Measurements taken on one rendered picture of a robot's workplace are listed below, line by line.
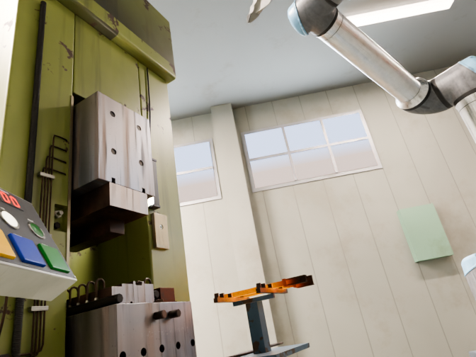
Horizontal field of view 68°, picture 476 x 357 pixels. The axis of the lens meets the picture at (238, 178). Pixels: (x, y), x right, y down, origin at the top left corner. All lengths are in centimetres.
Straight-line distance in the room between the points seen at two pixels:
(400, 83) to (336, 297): 340
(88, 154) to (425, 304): 398
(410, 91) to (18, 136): 133
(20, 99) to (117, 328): 88
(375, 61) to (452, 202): 402
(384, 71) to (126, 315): 110
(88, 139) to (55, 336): 71
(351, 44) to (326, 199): 363
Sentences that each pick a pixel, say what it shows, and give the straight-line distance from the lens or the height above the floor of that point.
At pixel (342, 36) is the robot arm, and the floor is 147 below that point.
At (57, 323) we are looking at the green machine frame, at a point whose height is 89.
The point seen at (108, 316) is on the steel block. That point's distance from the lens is 124.
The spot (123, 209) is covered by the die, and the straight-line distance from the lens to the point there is 141.
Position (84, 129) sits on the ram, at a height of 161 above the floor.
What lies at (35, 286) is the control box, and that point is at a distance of 93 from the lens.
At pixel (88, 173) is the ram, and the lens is 143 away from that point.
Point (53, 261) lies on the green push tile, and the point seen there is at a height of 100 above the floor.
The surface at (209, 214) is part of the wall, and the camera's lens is 458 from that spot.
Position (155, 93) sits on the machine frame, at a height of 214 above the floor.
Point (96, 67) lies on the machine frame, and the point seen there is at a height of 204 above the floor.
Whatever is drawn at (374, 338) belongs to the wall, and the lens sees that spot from 445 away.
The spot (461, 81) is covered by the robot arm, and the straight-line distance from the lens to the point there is 133.
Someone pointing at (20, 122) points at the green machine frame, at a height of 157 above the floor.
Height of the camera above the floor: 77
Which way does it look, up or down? 23 degrees up
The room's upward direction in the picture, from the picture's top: 10 degrees counter-clockwise
